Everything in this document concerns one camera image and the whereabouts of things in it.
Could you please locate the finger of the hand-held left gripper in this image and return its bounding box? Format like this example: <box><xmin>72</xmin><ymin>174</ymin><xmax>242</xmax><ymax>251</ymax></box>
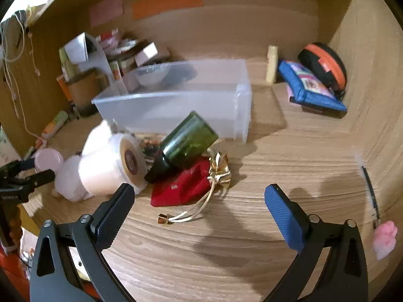
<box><xmin>0</xmin><ymin>169</ymin><xmax>56</xmax><ymax>196</ymax></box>
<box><xmin>0</xmin><ymin>158</ymin><xmax>37</xmax><ymax>177</ymax></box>

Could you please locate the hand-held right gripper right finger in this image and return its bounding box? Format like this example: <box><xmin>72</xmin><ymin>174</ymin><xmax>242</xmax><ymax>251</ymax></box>
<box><xmin>264</xmin><ymin>183</ymin><xmax>369</xmax><ymax>302</ymax></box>

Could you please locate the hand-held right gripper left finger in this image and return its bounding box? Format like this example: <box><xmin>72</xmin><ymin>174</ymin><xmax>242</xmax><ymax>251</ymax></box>
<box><xmin>30</xmin><ymin>182</ymin><xmax>136</xmax><ymax>302</ymax></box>

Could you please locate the white round ball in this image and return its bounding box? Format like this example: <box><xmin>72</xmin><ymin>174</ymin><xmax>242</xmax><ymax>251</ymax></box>
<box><xmin>34</xmin><ymin>148</ymin><xmax>65</xmax><ymax>173</ymax></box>

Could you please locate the white cloth bag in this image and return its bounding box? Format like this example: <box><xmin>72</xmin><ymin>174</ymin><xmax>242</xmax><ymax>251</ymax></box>
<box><xmin>52</xmin><ymin>120</ymin><xmax>114</xmax><ymax>202</ymax></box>

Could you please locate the green glass bottle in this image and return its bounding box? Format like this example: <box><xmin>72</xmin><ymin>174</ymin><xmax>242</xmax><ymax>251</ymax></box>
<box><xmin>144</xmin><ymin>111</ymin><xmax>219</xmax><ymax>183</ymax></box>

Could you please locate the clear plastic storage box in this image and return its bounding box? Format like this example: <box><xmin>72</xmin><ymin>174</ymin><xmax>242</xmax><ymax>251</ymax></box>
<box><xmin>91</xmin><ymin>59</ymin><xmax>252</xmax><ymax>143</ymax></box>

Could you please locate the wooden desktop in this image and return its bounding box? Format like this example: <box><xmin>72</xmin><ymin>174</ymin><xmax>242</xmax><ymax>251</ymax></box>
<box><xmin>19</xmin><ymin>53</ymin><xmax>394</xmax><ymax>302</ymax></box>

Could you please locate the white tube with orange print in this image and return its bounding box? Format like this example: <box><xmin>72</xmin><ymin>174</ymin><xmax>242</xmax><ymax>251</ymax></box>
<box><xmin>41</xmin><ymin>111</ymin><xmax>69</xmax><ymax>139</ymax></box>

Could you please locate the red fabric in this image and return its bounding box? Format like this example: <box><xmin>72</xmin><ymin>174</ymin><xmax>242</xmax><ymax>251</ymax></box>
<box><xmin>0</xmin><ymin>242</ymin><xmax>32</xmax><ymax>302</ymax></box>

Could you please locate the orange packet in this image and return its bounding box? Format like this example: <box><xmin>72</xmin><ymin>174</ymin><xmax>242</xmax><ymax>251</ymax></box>
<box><xmin>57</xmin><ymin>75</ymin><xmax>70</xmax><ymax>101</ymax></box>

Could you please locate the black pen with pink plush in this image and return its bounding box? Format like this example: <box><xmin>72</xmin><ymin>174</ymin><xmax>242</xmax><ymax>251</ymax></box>
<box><xmin>360</xmin><ymin>165</ymin><xmax>396</xmax><ymax>260</ymax></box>

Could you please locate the blue zip pouch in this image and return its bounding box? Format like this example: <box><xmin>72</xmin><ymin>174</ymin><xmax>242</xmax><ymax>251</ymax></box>
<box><xmin>278</xmin><ymin>60</ymin><xmax>348</xmax><ymax>112</ymax></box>

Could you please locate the fruit-print box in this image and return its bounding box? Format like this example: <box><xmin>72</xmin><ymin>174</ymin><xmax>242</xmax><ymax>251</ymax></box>
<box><xmin>110</xmin><ymin>61</ymin><xmax>123</xmax><ymax>81</ymax></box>

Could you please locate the cream yellow block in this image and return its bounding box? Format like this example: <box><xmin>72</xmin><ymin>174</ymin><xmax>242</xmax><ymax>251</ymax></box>
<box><xmin>265</xmin><ymin>46</ymin><xmax>279</xmax><ymax>84</ymax></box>

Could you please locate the black orange round case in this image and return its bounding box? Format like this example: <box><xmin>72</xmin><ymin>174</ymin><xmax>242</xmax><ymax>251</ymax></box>
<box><xmin>297</xmin><ymin>42</ymin><xmax>347</xmax><ymax>96</ymax></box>

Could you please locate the small white carton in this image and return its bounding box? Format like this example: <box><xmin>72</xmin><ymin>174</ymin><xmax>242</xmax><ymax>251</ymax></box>
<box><xmin>135</xmin><ymin>42</ymin><xmax>158</xmax><ymax>65</ymax></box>

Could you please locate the pink sticky note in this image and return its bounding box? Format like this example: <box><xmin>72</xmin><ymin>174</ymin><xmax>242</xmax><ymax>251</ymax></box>
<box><xmin>89</xmin><ymin>0</ymin><xmax>123</xmax><ymax>27</ymax></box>

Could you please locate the orange sticky note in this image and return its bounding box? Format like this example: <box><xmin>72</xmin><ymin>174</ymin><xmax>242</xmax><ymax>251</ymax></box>
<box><xmin>132</xmin><ymin>0</ymin><xmax>204</xmax><ymax>19</ymax></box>

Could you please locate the white cord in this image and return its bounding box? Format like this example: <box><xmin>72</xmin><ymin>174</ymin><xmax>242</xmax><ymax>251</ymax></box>
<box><xmin>2</xmin><ymin>11</ymin><xmax>43</xmax><ymax>142</ymax></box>

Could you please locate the red gold drawstring pouch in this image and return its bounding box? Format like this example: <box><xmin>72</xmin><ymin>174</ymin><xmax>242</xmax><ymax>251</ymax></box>
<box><xmin>150</xmin><ymin>152</ymin><xmax>233</xmax><ymax>224</ymax></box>

